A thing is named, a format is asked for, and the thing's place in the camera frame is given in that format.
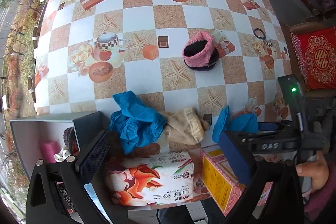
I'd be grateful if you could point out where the white polka dot scrunchie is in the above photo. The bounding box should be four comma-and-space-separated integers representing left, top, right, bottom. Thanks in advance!
54, 146, 71, 162

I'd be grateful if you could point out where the purple knitted bootie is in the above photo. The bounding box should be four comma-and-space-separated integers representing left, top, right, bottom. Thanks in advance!
63, 127, 79, 156

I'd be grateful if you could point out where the small pink foam sponge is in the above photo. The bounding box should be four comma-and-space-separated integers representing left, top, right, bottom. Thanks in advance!
39, 141, 61, 163

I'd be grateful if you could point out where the blue shoe cover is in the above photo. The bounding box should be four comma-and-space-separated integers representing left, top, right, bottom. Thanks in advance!
212, 105, 259, 143
108, 91, 167, 155

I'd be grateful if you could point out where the beige sock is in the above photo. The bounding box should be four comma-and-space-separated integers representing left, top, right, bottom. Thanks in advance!
160, 107, 210, 145

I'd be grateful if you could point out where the right hand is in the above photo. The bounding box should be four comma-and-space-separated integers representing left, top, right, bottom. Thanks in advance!
295, 151, 329, 193

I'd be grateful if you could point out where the red patterned carton box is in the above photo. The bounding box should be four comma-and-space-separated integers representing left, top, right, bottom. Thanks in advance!
200, 144, 274, 216

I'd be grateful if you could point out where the grey open cardboard box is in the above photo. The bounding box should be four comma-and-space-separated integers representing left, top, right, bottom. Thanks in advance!
10, 111, 111, 223

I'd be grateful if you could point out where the orange fox tissue pack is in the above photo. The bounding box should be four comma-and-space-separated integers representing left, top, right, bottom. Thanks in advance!
104, 152, 194, 206

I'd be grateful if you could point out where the red embroidered cushion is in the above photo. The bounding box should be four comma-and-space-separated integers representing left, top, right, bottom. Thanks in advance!
298, 26, 336, 90

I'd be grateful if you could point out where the red checked cloth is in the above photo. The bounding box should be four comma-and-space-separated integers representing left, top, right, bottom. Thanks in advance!
290, 32, 308, 84

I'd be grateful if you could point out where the cream shoe far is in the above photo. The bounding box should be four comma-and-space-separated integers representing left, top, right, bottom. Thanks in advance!
27, 74, 36, 103

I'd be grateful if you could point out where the brown wooden chair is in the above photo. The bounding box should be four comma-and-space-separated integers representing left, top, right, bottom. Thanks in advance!
284, 22, 335, 100

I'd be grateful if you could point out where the pink fleece bootie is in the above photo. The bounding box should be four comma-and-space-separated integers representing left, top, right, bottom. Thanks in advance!
182, 31, 219, 71

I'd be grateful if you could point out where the checkered patterned tablecloth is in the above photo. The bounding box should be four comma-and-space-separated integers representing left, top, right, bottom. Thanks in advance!
34, 0, 293, 210

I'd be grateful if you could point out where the black hair tie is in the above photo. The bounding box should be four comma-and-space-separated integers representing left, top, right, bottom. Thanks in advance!
253, 28, 267, 41

